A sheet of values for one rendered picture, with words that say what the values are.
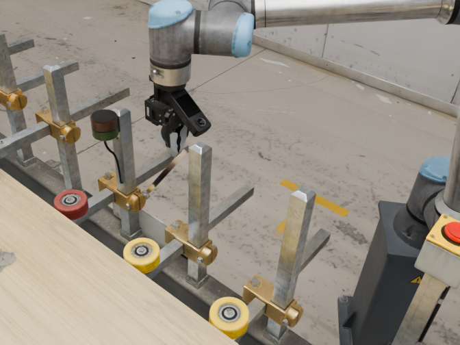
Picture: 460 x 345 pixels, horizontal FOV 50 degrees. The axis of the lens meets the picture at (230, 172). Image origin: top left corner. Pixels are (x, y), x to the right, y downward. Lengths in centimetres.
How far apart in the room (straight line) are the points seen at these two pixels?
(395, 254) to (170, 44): 99
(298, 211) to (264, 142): 215
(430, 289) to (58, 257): 75
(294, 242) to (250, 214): 157
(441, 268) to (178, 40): 65
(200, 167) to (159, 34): 28
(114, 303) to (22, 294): 19
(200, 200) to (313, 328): 116
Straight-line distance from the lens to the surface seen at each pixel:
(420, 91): 376
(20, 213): 128
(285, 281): 107
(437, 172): 157
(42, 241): 120
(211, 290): 132
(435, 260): 82
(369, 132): 333
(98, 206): 134
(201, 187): 108
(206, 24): 105
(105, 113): 118
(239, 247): 238
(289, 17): 118
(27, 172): 174
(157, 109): 116
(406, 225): 169
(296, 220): 94
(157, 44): 107
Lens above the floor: 174
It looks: 39 degrees down
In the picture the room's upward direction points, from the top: 4 degrees clockwise
